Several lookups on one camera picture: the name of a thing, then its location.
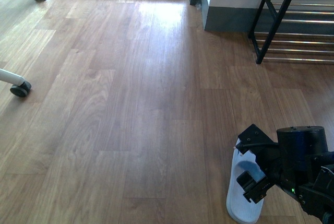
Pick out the black metal shoe rack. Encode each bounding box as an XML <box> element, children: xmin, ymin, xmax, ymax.
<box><xmin>248</xmin><ymin>0</ymin><xmax>333</xmax><ymax>64</ymax></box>

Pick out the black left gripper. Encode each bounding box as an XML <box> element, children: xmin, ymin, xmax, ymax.
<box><xmin>236</xmin><ymin>126</ymin><xmax>333</xmax><ymax>204</ymax></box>

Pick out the light blue slipper right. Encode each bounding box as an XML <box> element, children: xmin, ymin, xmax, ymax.
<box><xmin>226</xmin><ymin>148</ymin><xmax>265</xmax><ymax>223</ymax></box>

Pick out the white chair leg with caster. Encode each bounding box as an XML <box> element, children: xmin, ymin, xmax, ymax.
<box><xmin>1</xmin><ymin>69</ymin><xmax>31</xmax><ymax>98</ymax></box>

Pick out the black wrist camera with cable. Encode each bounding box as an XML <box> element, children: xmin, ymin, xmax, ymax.
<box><xmin>235</xmin><ymin>124</ymin><xmax>279</xmax><ymax>155</ymax></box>

